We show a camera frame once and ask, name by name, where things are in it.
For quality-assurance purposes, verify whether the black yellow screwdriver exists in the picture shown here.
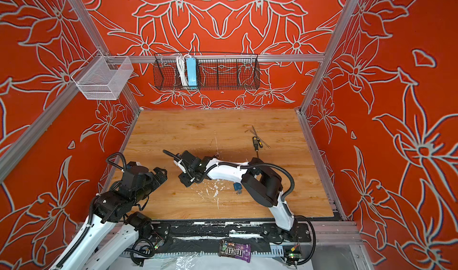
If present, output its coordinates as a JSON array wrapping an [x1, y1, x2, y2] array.
[[252, 136, 263, 158]]

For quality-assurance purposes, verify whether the purple candy bag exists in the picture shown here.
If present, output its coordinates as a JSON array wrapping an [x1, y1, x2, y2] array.
[[218, 240, 252, 263]]

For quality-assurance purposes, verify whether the white mesh basket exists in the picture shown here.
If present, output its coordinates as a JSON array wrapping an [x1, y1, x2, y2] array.
[[72, 55, 134, 100]]

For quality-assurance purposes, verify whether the small green circuit board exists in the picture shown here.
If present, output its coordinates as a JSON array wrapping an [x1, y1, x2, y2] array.
[[283, 245, 302, 267]]

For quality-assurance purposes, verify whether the light blue box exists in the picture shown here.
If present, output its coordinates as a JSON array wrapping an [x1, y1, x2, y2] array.
[[186, 57, 198, 89]]

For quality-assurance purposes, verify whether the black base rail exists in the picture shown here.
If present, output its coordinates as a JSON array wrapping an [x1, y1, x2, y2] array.
[[140, 219, 313, 257]]

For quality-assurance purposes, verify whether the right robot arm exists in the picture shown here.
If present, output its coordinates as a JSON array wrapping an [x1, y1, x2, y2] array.
[[163, 150, 314, 243]]

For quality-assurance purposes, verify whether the white cable bundle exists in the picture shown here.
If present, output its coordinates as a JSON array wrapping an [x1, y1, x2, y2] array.
[[175, 54, 190, 88]]

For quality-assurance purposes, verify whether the black wire wall basket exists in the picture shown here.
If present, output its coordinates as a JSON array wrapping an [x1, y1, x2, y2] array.
[[153, 52, 261, 91]]

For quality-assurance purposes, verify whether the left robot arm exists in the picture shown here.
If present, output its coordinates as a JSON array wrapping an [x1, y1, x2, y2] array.
[[50, 152, 168, 270]]

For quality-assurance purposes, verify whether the blue padlock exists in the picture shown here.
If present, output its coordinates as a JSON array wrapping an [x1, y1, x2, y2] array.
[[233, 183, 242, 195]]

